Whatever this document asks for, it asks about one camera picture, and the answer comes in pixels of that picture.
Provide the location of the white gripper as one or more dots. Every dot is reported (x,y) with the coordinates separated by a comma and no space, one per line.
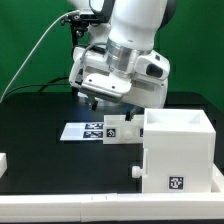
(94,77)

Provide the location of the white drawer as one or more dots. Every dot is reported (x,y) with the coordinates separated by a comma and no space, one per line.
(137,172)
(116,130)

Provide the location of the white drawer cabinet box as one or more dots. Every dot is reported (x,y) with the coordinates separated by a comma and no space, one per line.
(178,151)

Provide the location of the white front drawer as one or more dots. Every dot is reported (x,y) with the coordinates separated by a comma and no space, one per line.
(137,172)

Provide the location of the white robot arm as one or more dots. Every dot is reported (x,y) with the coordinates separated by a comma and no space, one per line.
(119,64)

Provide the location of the white left fence block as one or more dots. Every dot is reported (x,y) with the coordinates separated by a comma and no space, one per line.
(3,164)

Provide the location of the white marker base plate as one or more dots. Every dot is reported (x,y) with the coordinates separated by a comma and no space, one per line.
(82,131)

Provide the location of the black camera stand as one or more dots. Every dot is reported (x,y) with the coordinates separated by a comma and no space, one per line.
(79,25)

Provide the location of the white front fence rail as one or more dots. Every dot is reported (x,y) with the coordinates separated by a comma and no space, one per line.
(111,207)

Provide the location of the white fence rail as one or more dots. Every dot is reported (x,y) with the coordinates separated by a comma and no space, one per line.
(217,180)
(111,207)

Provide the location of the white right fence rail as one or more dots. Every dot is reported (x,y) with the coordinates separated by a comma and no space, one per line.
(217,180)

